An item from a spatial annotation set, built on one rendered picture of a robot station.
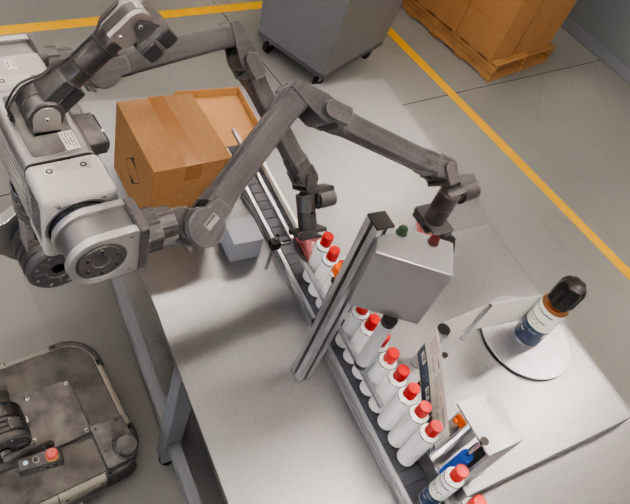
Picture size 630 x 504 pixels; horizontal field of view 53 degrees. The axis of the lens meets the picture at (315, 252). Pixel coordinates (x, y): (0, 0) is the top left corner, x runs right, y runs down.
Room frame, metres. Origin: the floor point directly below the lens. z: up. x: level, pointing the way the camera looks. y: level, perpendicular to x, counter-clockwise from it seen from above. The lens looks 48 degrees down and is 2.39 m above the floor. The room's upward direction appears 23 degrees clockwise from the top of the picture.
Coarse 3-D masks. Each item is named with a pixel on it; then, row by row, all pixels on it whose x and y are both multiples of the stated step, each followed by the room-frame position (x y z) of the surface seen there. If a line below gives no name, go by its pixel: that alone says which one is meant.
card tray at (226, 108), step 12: (204, 96) 1.91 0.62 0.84; (216, 96) 1.94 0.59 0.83; (228, 96) 1.97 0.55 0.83; (240, 96) 1.98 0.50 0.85; (204, 108) 1.84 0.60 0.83; (216, 108) 1.87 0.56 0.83; (228, 108) 1.90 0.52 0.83; (240, 108) 1.93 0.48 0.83; (216, 120) 1.81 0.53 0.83; (228, 120) 1.84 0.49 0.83; (240, 120) 1.86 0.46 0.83; (252, 120) 1.88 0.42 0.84; (228, 132) 1.77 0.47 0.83; (240, 132) 1.80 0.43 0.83; (228, 144) 1.71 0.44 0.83
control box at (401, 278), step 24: (384, 240) 0.93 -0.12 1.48; (408, 240) 0.96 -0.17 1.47; (384, 264) 0.89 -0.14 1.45; (408, 264) 0.90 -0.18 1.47; (432, 264) 0.92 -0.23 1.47; (360, 288) 0.89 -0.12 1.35; (384, 288) 0.90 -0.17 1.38; (408, 288) 0.90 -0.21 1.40; (432, 288) 0.91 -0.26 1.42; (384, 312) 0.90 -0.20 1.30; (408, 312) 0.91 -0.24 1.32
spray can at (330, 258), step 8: (336, 248) 1.22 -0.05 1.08; (328, 256) 1.20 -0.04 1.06; (336, 256) 1.20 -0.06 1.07; (320, 264) 1.20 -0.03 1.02; (328, 264) 1.19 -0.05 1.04; (320, 272) 1.19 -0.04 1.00; (328, 272) 1.19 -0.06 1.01; (320, 280) 1.19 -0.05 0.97; (312, 288) 1.19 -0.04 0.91; (312, 296) 1.19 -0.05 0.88
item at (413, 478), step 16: (256, 192) 1.50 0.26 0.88; (272, 192) 1.53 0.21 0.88; (272, 224) 1.40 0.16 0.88; (288, 224) 1.42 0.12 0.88; (288, 256) 1.30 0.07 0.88; (304, 256) 1.32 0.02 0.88; (304, 288) 1.20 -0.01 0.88; (336, 352) 1.04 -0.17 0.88; (352, 384) 0.96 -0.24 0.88; (368, 416) 0.89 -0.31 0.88; (384, 432) 0.86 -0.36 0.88; (384, 448) 0.82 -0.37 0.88; (400, 464) 0.79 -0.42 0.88; (416, 464) 0.81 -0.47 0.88; (416, 480) 0.77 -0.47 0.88; (416, 496) 0.73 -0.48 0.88
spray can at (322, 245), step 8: (328, 232) 1.26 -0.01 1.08; (320, 240) 1.25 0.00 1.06; (328, 240) 1.24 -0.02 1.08; (320, 248) 1.23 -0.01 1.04; (328, 248) 1.24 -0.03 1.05; (312, 256) 1.24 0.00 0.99; (320, 256) 1.23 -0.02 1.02; (312, 264) 1.23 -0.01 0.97; (304, 272) 1.24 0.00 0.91; (304, 280) 1.23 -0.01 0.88
